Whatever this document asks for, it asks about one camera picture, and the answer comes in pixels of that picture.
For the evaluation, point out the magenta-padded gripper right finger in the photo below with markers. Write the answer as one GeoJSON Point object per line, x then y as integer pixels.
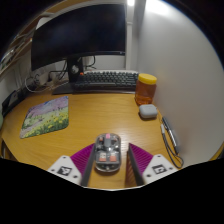
{"type": "Point", "coordinates": [141, 160]}

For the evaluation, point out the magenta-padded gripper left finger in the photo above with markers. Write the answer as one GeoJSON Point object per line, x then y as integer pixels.
{"type": "Point", "coordinates": [80, 160]}

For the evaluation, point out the transparent computer mouse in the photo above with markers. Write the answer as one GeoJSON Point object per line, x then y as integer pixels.
{"type": "Point", "coordinates": [107, 153]}

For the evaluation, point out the floral print mouse pad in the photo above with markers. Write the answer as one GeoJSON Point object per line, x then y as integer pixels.
{"type": "Point", "coordinates": [46, 117]}

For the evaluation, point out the white earbuds case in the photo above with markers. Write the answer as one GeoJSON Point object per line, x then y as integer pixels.
{"type": "Point", "coordinates": [148, 111]}

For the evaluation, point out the amber jar with yellow lid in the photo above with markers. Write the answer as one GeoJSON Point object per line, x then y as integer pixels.
{"type": "Point", "coordinates": [145, 91]}

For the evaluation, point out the dark mechanical keyboard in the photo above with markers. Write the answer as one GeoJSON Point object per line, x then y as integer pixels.
{"type": "Point", "coordinates": [106, 80]}

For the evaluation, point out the black desktop stand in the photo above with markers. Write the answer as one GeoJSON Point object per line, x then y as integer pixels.
{"type": "Point", "coordinates": [13, 101]}

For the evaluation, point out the white power strip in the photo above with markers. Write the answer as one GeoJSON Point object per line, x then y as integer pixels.
{"type": "Point", "coordinates": [43, 77]}

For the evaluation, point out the black computer monitor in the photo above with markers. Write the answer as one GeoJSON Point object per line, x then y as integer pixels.
{"type": "Point", "coordinates": [80, 33]}

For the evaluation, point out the white tube light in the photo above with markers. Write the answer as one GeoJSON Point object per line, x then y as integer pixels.
{"type": "Point", "coordinates": [130, 2]}

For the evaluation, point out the wooden wall shelf unit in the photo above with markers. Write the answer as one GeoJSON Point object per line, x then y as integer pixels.
{"type": "Point", "coordinates": [13, 53]}

